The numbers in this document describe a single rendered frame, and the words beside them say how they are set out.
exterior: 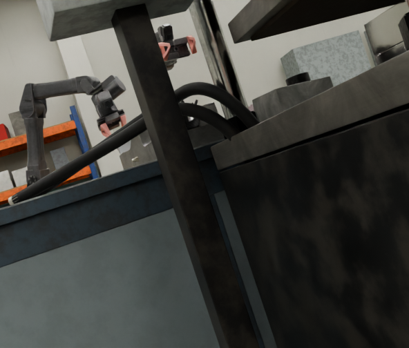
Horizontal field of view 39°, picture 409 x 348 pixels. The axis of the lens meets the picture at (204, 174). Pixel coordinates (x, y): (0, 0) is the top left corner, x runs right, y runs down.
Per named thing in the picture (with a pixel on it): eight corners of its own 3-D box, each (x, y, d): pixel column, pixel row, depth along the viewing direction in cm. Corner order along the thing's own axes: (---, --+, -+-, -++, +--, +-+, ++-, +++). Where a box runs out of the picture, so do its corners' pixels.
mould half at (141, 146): (126, 179, 204) (115, 143, 204) (193, 158, 212) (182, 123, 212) (159, 161, 157) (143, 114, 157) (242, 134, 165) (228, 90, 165)
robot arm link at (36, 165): (50, 186, 221) (44, 100, 218) (41, 187, 215) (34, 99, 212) (36, 186, 223) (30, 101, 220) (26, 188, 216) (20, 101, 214)
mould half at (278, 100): (197, 157, 217) (188, 130, 217) (247, 142, 232) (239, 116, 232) (287, 122, 176) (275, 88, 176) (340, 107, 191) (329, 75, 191)
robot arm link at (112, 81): (130, 91, 210) (112, 64, 211) (120, 90, 202) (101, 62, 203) (107, 110, 213) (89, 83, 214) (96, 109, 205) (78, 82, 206)
